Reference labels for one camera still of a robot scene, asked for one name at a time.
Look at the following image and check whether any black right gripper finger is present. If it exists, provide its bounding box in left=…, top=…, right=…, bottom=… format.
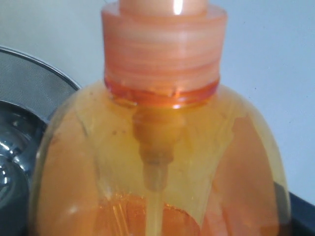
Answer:
left=275, top=183, right=315, bottom=236

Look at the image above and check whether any orange dish soap pump bottle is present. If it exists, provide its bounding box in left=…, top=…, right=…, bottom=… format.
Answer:
left=29, top=0, right=291, bottom=236

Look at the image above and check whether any small stainless steel bowl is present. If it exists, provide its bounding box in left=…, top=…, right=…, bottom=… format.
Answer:
left=0, top=101, right=47, bottom=236

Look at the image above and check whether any steel mesh colander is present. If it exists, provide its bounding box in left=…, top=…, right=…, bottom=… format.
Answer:
left=0, top=46, right=80, bottom=123

